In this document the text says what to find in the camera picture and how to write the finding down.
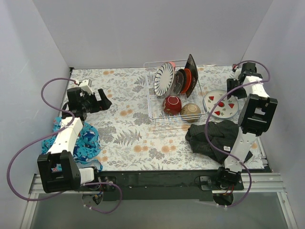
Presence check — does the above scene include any strawberry pattern white plate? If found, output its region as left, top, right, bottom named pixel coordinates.
left=204, top=90, right=239, bottom=119

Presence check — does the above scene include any orange round plate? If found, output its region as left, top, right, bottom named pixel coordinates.
left=183, top=68, right=192, bottom=94

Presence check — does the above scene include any black floral square plate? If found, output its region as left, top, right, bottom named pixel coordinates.
left=185, top=54, right=198, bottom=98

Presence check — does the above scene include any beige bowl black inside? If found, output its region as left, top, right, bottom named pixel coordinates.
left=180, top=103, right=201, bottom=123

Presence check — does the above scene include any clear glass plate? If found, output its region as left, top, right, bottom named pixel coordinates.
left=173, top=71, right=184, bottom=94

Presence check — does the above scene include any red floral bowl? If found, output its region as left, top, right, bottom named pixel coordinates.
left=163, top=95, right=182, bottom=115

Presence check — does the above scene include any striped white round plate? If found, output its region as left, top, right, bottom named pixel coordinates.
left=154, top=62, right=175, bottom=96

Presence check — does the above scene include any black round plate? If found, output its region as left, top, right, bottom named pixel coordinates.
left=178, top=69, right=187, bottom=94

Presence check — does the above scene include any pink plastic cup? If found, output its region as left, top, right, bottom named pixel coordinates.
left=170, top=62, right=176, bottom=70

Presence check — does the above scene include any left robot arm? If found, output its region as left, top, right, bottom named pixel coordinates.
left=37, top=87, right=112, bottom=193

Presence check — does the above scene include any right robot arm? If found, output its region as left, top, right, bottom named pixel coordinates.
left=215, top=60, right=278, bottom=190

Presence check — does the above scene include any floral tablecloth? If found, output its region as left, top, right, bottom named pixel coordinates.
left=56, top=64, right=269, bottom=172

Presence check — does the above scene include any blue patterned cloth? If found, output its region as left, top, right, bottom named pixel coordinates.
left=41, top=117, right=103, bottom=171

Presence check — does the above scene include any black striped cloth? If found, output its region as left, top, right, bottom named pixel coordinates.
left=185, top=120, right=239, bottom=164

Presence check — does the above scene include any black base bar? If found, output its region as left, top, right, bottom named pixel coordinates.
left=71, top=169, right=272, bottom=202

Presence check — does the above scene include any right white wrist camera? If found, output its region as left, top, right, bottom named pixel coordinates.
left=232, top=66, right=242, bottom=81

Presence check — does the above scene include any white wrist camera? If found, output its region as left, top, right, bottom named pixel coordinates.
left=75, top=79, right=93, bottom=95
left=232, top=66, right=242, bottom=81

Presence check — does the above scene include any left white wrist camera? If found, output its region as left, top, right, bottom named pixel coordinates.
left=75, top=79, right=93, bottom=95

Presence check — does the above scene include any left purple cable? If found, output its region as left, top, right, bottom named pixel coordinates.
left=7, top=77, right=123, bottom=213

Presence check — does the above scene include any white wire dish rack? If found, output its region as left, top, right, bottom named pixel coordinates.
left=144, top=57, right=208, bottom=124

